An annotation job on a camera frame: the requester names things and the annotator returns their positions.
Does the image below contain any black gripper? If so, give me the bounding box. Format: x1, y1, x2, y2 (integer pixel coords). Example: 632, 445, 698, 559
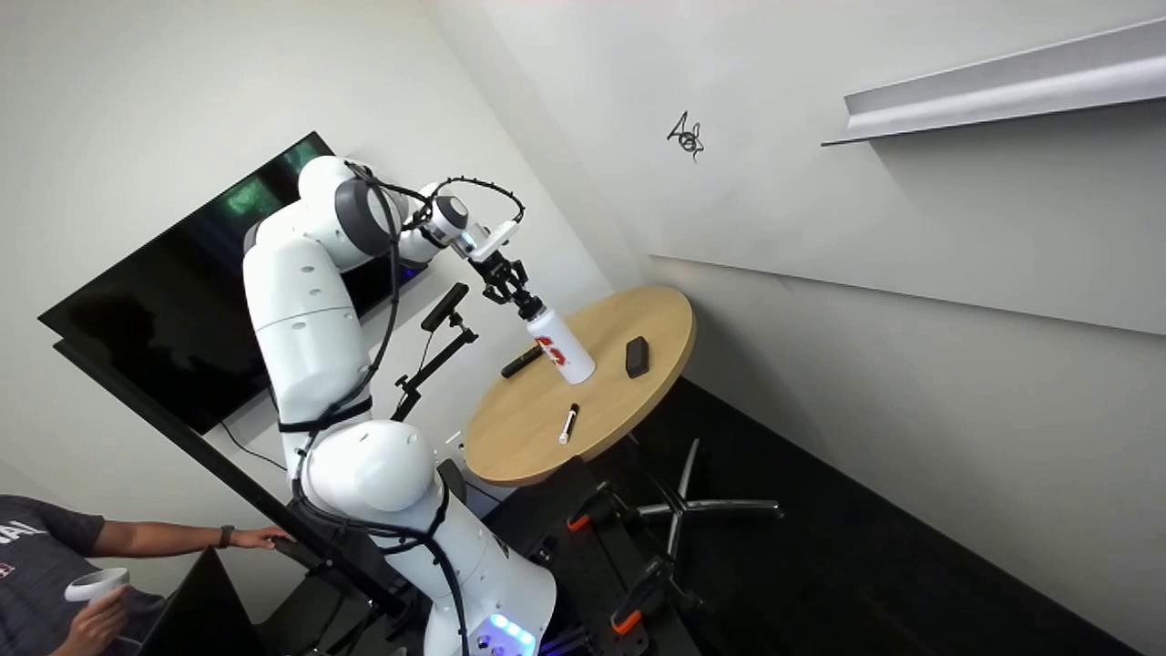
481, 248, 546, 321

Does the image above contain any white handheld controller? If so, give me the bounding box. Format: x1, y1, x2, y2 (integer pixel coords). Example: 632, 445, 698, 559
62, 567, 133, 608

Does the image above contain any person left forearm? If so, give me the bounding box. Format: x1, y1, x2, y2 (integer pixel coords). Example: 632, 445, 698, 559
90, 519, 248, 562

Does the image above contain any black laptop lid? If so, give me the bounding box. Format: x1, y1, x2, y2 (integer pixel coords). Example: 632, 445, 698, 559
143, 546, 265, 656

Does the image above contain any person left hand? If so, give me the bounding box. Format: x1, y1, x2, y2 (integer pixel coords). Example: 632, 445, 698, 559
235, 527, 297, 554

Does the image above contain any person right hand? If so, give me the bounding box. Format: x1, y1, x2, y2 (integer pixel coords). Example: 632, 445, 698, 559
49, 591, 134, 656

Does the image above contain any small black bar object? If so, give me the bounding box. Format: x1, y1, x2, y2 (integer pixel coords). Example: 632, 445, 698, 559
498, 343, 546, 384

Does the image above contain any round wooden table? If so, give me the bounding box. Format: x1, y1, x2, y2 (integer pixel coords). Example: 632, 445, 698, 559
464, 285, 700, 494

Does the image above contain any large black panel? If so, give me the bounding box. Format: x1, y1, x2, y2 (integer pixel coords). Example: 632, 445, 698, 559
36, 128, 429, 435

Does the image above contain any large whiteboard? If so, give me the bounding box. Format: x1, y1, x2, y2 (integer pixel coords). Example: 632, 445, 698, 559
486, 0, 1166, 343

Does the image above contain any grey whiteboard tray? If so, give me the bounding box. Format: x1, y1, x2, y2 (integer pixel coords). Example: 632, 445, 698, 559
820, 14, 1166, 151

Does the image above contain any person in dark shirt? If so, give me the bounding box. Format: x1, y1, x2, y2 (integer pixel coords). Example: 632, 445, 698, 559
0, 494, 109, 656

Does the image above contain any black camera on stand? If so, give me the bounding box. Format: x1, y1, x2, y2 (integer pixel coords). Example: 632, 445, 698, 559
386, 281, 486, 428

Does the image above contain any orange handled clamp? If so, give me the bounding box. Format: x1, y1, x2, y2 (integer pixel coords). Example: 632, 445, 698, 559
562, 478, 648, 539
604, 559, 686, 643

